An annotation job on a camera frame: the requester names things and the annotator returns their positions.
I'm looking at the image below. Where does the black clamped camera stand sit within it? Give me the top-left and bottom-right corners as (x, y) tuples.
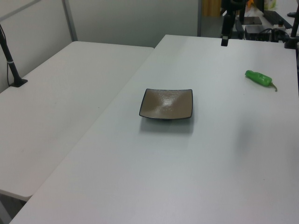
(283, 0), (299, 50)

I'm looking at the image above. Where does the black flat pad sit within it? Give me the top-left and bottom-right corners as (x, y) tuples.
(242, 16), (263, 25)

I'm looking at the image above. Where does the grey metal partition post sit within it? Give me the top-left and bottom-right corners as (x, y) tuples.
(62, 0), (78, 43)
(197, 0), (203, 37)

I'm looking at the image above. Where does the black power cables bundle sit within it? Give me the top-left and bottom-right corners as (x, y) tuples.
(259, 27), (292, 43)

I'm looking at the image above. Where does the square brown ceramic plate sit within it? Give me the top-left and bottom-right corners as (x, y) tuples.
(139, 88), (193, 121)

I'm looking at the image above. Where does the black camera stand white band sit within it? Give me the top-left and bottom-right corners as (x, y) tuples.
(0, 23), (28, 88)

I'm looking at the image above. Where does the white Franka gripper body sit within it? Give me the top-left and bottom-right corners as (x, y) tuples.
(221, 9), (236, 36)

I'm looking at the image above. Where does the green chili pepper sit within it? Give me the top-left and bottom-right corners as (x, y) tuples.
(244, 69), (278, 92)

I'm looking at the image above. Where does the black electronics box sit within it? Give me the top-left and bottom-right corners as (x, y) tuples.
(244, 24), (273, 41)

